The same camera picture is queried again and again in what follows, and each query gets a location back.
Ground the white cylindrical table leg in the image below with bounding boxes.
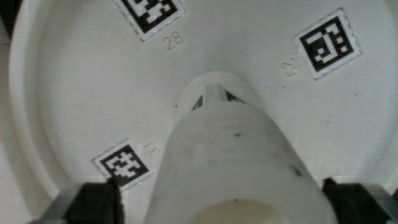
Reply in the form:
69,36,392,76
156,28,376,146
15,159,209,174
143,71,337,224

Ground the white round table top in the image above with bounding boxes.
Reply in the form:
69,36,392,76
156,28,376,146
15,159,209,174
8,0,398,224

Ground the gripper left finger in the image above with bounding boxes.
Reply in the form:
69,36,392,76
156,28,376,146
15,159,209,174
33,178,125,224

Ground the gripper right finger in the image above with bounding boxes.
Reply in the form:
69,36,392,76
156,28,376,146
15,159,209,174
321,178,398,224

